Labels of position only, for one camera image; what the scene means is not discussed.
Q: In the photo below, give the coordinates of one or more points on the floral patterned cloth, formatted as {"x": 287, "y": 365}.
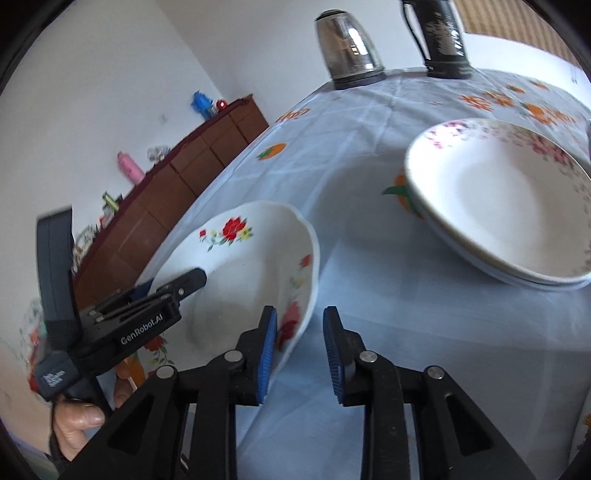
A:
{"x": 32, "y": 337}

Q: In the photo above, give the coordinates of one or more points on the person's left hand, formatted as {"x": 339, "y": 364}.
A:
{"x": 76, "y": 420}

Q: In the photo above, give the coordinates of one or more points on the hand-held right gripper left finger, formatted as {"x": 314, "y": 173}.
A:
{"x": 268, "y": 355}

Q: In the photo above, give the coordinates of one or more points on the brown wooden cabinet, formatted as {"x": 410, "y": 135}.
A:
{"x": 184, "y": 166}

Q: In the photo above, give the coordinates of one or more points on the small red object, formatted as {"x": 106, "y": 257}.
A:
{"x": 221, "y": 105}

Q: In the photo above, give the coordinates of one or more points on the green and yellow object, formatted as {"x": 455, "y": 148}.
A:
{"x": 112, "y": 201}

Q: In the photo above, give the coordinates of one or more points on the white plate with plain rim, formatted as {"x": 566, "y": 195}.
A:
{"x": 531, "y": 281}

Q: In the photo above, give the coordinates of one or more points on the stainless steel electric kettle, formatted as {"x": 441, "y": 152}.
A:
{"x": 346, "y": 46}

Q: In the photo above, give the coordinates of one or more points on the light blue orange-print tablecloth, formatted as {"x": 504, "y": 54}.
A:
{"x": 369, "y": 230}

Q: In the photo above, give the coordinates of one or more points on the white bowl with red flowers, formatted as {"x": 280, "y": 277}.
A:
{"x": 258, "y": 258}

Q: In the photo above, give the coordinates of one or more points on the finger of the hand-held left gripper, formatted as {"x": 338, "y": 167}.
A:
{"x": 184, "y": 280}

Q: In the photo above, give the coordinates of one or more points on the blue toy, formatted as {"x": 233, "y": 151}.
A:
{"x": 203, "y": 104}

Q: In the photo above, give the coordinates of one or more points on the white plate with pink flowers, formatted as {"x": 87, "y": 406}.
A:
{"x": 498, "y": 198}

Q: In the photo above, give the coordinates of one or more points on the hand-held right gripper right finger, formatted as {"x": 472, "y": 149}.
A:
{"x": 333, "y": 355}

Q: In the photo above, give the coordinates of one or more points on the pink bottle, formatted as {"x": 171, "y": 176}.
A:
{"x": 130, "y": 168}

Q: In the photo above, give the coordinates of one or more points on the bamboo window blind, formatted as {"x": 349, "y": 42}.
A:
{"x": 508, "y": 23}

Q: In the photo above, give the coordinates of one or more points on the small grey clutter item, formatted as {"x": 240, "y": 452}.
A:
{"x": 158, "y": 153}

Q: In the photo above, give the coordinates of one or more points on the worn black thermos flask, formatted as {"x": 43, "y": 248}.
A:
{"x": 443, "y": 41}

